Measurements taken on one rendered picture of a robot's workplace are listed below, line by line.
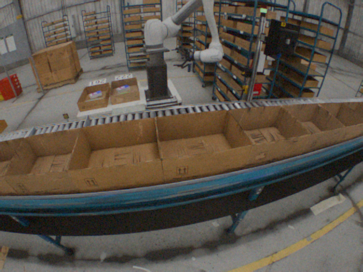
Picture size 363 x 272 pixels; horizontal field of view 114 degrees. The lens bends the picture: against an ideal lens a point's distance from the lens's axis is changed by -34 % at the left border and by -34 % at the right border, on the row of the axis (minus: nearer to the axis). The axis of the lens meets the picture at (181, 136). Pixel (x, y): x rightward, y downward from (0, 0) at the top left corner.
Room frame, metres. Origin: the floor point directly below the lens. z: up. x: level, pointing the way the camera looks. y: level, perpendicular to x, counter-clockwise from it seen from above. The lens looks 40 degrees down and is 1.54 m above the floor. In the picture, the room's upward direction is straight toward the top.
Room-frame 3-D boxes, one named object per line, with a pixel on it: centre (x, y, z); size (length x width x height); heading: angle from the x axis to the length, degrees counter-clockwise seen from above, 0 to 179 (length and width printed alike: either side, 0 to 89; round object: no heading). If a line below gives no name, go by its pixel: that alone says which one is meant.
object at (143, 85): (1.62, 0.55, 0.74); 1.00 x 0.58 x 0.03; 105
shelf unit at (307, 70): (2.49, -1.79, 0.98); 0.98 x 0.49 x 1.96; 12
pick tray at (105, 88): (1.50, 0.88, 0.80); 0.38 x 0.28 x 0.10; 14
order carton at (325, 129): (0.78, -0.85, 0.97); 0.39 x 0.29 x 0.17; 101
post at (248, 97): (1.48, -0.66, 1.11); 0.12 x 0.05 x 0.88; 101
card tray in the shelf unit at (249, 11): (2.19, -0.88, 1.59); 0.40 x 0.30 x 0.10; 12
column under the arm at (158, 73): (1.59, 0.23, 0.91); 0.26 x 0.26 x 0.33; 15
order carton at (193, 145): (0.63, -0.09, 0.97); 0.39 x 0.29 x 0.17; 101
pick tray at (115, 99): (1.61, 0.58, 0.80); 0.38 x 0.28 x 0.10; 17
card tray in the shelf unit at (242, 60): (2.19, -0.89, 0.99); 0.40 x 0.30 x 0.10; 8
